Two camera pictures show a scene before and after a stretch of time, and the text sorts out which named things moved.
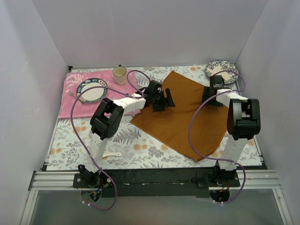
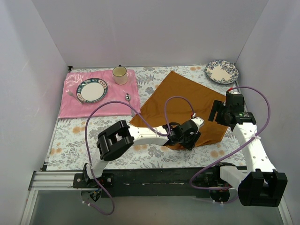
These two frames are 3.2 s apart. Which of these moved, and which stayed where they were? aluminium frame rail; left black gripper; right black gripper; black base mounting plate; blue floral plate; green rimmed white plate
Moved: right black gripper; left black gripper
Stayed: blue floral plate; black base mounting plate; aluminium frame rail; green rimmed white plate
